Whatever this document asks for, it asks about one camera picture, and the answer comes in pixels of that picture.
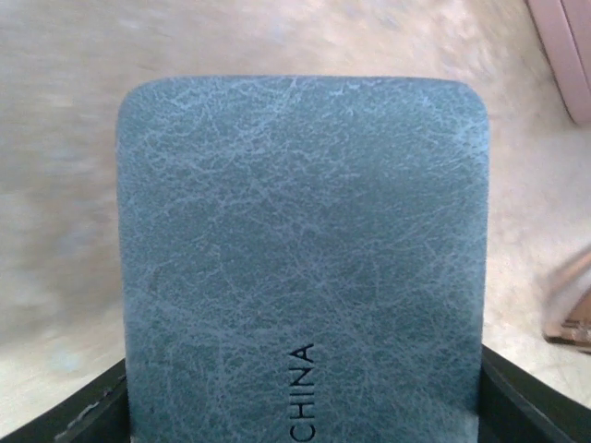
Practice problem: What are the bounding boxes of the pink glasses case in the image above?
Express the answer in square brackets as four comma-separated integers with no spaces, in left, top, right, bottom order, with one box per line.
[527,0,590,126]

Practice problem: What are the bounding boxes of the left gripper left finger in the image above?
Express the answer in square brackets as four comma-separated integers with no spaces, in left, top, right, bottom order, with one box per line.
[1,361,131,443]

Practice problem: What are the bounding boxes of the brown rectangular sunglasses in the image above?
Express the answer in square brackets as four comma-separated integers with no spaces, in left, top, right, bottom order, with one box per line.
[541,245,590,354]

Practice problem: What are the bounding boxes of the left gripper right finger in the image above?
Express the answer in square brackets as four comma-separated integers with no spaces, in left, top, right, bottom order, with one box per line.
[478,346,590,443]

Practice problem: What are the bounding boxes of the blue-grey glasses case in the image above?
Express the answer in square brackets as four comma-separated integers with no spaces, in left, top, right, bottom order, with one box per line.
[116,77,488,442]

